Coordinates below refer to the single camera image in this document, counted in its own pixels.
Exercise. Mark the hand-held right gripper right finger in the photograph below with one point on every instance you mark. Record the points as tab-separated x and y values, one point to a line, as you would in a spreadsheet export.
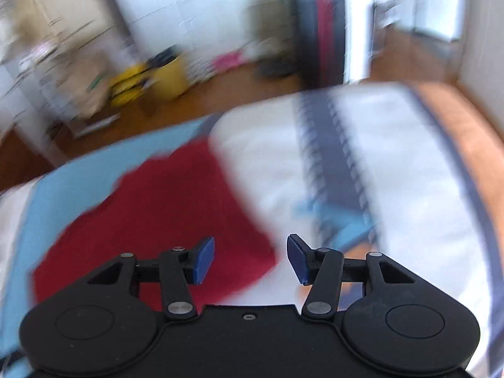
297	258

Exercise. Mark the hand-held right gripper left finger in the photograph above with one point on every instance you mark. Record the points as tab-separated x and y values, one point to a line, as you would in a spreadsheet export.
204	262

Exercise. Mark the red knitted sweater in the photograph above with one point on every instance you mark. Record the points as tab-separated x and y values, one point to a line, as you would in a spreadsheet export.
165	204

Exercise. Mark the white blanket with dark stripe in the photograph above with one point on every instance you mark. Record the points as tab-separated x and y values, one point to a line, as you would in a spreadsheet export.
393	173

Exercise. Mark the yellow trash bin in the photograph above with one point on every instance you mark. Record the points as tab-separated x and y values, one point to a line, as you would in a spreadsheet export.
171	78

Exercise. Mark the yellow plastic bag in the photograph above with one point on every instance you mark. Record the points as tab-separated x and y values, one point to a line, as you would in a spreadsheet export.
130	84

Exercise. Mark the pink slippers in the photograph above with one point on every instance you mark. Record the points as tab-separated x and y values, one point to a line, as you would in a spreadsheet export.
230	62

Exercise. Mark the brown paper bag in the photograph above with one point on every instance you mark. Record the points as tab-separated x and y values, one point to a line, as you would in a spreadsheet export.
92	86

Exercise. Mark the dark suitcase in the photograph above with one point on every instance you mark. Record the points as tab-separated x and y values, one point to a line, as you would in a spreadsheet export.
321	31

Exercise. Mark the white wardrobe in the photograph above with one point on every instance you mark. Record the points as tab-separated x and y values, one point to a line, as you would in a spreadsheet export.
189	8

